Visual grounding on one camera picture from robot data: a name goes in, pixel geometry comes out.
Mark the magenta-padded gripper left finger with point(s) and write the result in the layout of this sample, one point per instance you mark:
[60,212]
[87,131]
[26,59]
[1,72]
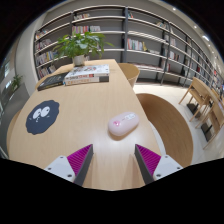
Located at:
[59,166]

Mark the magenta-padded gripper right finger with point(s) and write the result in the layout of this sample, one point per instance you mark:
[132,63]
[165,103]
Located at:
[166,165]

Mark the pale pink computer mouse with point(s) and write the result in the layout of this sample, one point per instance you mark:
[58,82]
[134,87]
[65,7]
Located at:
[123,124]

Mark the dark mouse pad with eyes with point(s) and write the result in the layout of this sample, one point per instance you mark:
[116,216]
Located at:
[42,117]

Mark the curved wooden chair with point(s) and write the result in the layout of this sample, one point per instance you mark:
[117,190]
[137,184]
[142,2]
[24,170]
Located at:
[166,126]
[11,128]
[130,71]

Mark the group of slatted wooden chairs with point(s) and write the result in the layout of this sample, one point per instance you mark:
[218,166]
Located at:
[203,96]

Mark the black hardcover book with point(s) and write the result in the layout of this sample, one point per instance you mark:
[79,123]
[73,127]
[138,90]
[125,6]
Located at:
[51,82]

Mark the book with red-lettered spine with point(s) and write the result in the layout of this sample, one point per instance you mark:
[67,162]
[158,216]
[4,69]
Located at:
[85,81]

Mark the small green background plant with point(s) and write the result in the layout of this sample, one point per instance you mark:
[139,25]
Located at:
[16,81]

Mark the white illustrated cover book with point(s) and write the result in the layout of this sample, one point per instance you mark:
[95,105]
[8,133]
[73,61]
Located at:
[88,70]

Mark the green potted plant white pot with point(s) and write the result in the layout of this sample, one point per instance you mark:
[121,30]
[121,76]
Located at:
[80,45]

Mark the group of ceiling lights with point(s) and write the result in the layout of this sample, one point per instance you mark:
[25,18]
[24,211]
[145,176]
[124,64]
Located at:
[205,38]

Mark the grey shelf unit with books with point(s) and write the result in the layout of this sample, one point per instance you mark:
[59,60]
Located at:
[143,30]

